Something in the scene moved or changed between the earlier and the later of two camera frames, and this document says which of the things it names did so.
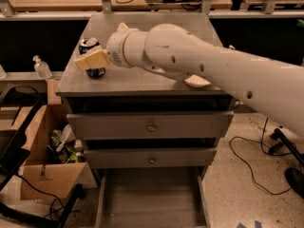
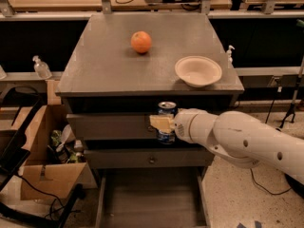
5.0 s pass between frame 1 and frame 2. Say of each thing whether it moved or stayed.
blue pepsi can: moved
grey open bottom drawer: stayed
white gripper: moved
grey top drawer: stayed
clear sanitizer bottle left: stayed
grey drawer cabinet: stayed
